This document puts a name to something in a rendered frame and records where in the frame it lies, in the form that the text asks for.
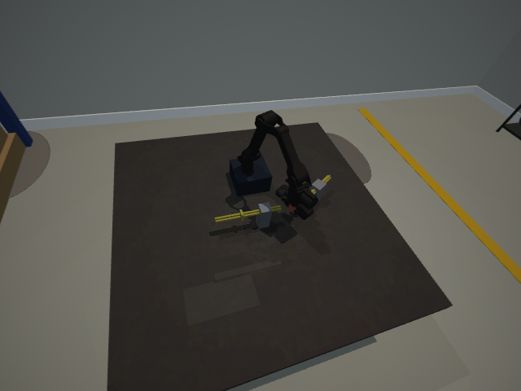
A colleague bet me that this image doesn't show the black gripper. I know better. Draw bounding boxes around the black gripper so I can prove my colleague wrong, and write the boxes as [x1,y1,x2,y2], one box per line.
[276,185,313,220]

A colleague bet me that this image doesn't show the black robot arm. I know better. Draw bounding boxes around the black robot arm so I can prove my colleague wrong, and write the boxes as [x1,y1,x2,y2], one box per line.
[238,110,318,209]

